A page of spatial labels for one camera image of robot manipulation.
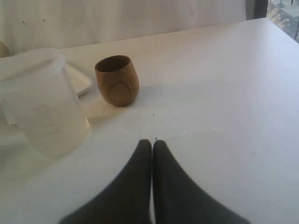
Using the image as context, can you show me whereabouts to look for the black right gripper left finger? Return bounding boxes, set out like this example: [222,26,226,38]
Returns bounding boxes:
[60,140,151,224]

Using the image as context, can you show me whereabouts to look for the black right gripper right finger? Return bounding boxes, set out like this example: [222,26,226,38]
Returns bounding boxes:
[152,140,248,224]

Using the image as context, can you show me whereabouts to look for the brown wooden cup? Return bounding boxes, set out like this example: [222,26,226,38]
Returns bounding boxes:
[94,55,139,107]

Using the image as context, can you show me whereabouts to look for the white plastic tray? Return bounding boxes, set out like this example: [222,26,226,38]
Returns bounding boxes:
[65,64,93,97]

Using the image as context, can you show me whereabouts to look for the frosted plastic container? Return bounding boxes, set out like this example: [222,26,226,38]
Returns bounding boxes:
[0,48,89,157]

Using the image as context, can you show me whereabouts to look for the dark window frame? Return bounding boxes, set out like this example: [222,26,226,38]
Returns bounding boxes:
[245,0,269,20]

